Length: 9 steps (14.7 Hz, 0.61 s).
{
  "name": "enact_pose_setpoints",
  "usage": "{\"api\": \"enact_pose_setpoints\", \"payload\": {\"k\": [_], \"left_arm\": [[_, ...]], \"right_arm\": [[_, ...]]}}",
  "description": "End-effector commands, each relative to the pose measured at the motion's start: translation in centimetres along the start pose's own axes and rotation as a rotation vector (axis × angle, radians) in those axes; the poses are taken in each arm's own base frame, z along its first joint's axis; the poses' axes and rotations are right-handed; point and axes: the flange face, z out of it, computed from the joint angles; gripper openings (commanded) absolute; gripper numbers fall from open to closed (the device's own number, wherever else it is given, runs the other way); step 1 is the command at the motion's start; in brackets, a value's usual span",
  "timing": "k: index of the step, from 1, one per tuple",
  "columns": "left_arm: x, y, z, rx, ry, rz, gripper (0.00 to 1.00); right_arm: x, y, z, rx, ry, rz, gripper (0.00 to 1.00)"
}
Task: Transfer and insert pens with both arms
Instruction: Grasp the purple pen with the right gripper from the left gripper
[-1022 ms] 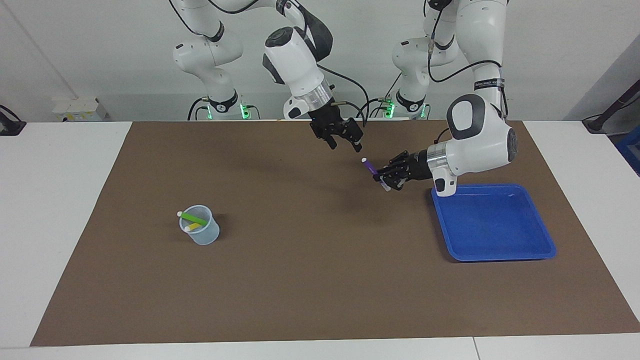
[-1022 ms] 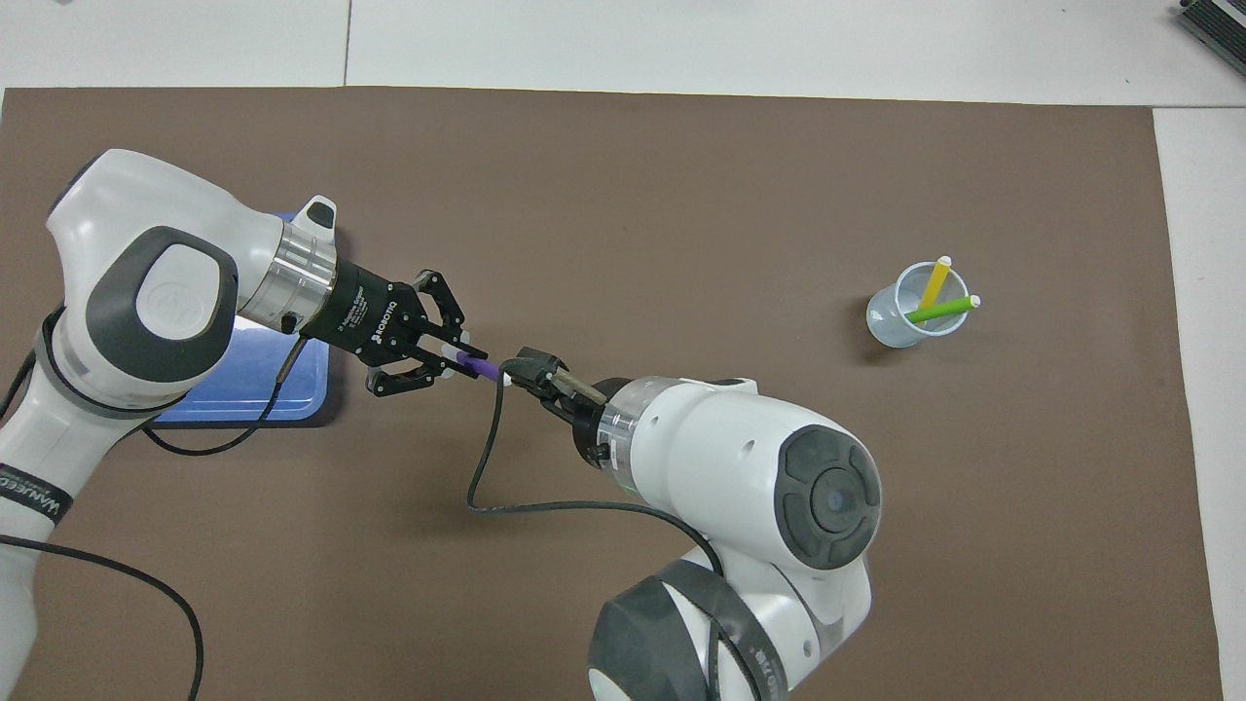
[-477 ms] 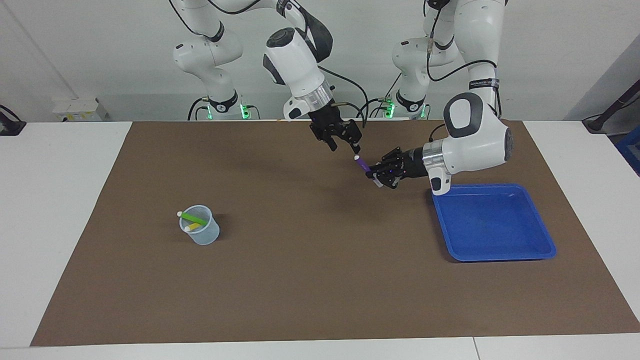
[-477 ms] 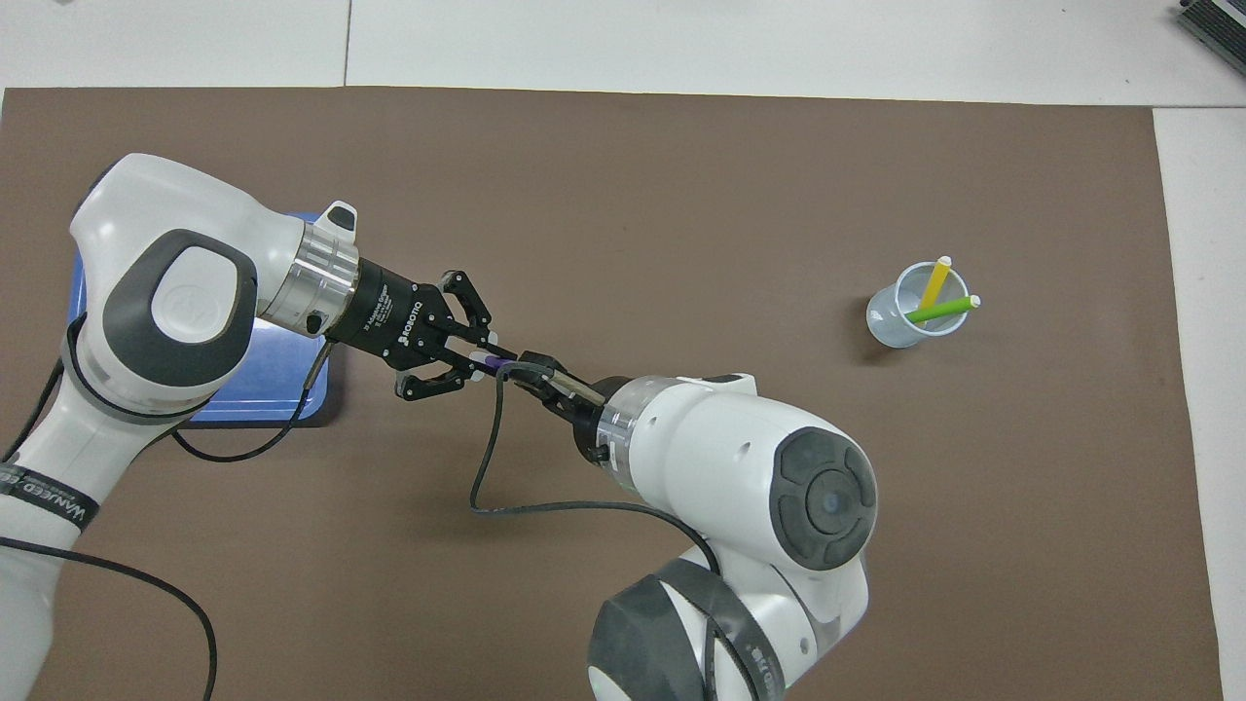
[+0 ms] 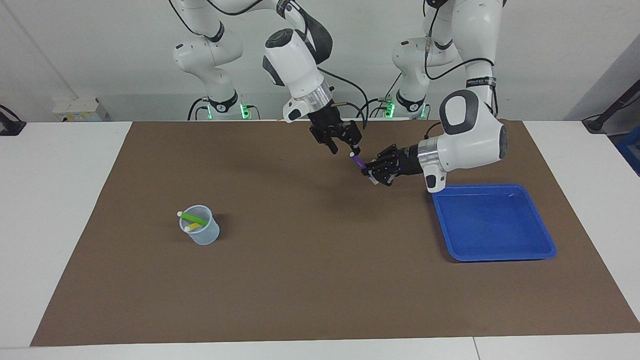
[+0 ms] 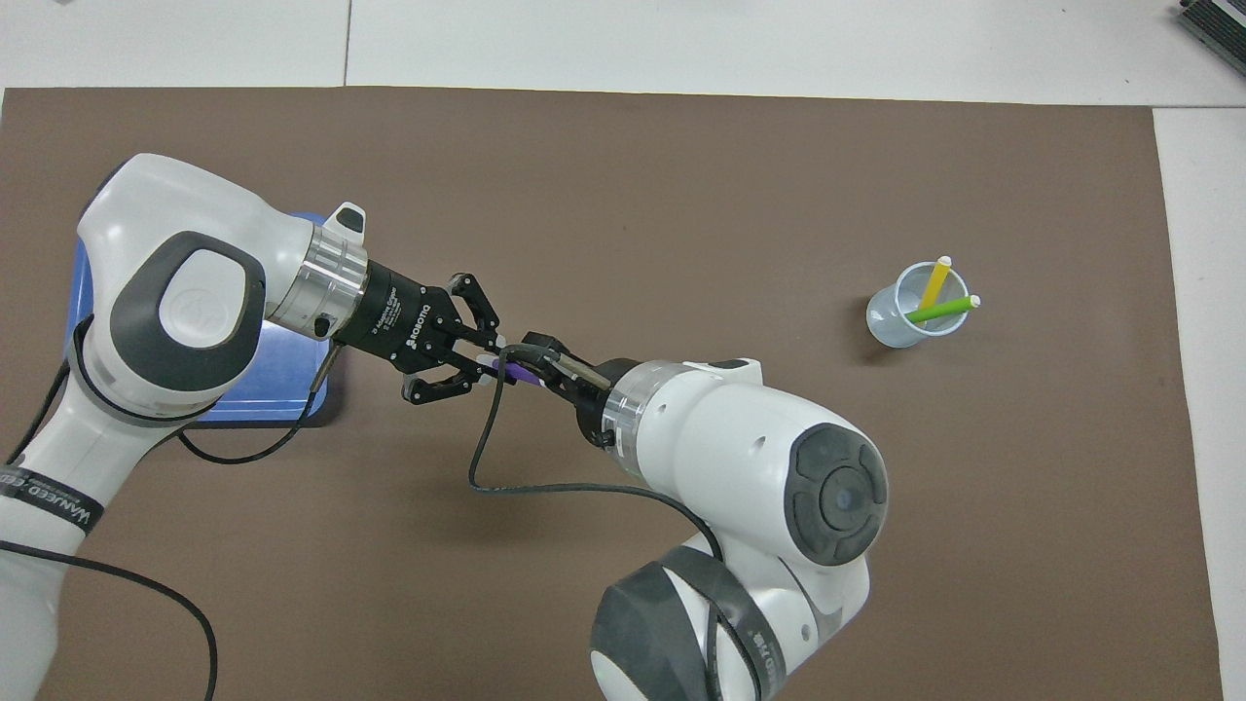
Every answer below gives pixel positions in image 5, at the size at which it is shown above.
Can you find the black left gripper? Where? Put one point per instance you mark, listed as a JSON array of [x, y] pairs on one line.
[[409, 161]]

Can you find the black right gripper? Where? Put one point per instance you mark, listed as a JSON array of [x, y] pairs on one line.
[[327, 120]]

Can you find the purple marker pen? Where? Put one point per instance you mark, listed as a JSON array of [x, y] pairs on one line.
[[358, 161]]

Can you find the green marker pen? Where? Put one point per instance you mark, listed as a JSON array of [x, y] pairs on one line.
[[195, 218]]

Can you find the yellow marker pen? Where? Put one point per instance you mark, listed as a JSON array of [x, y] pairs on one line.
[[192, 227]]

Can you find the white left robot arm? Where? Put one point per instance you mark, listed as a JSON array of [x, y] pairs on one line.
[[470, 130]]

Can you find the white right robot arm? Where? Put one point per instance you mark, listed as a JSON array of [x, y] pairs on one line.
[[295, 65]]

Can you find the blue plastic tray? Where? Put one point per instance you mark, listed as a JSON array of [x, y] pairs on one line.
[[490, 225]]

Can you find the brown table mat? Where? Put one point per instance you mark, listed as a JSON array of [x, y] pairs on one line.
[[320, 280]]

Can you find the translucent plastic cup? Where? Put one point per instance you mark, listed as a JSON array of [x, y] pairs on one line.
[[206, 237]]

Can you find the black stand pole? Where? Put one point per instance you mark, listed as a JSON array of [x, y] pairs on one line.
[[597, 122]]

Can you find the blue crate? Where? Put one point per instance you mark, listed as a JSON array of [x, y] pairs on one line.
[[631, 150]]

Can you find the white wall box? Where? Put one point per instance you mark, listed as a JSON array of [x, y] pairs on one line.
[[80, 110]]

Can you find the black clamp mount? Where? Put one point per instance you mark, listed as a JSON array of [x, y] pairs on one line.
[[10, 127]]

